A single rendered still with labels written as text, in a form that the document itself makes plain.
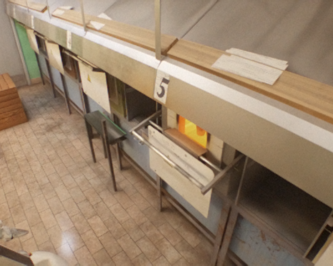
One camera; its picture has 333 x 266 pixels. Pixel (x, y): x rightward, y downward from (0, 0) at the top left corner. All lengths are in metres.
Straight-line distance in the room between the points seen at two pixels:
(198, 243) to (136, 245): 0.55
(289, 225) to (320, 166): 0.85
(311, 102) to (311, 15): 0.43
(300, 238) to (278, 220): 0.15
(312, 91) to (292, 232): 0.95
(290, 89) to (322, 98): 0.09
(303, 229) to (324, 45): 1.02
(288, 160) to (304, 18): 0.56
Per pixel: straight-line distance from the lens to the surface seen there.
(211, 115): 0.95
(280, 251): 1.70
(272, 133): 0.82
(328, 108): 0.78
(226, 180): 1.54
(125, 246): 2.39
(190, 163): 1.48
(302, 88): 0.82
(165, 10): 1.50
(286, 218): 1.62
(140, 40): 1.31
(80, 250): 2.46
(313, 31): 1.04
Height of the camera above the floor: 2.04
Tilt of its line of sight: 34 degrees down
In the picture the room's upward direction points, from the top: straight up
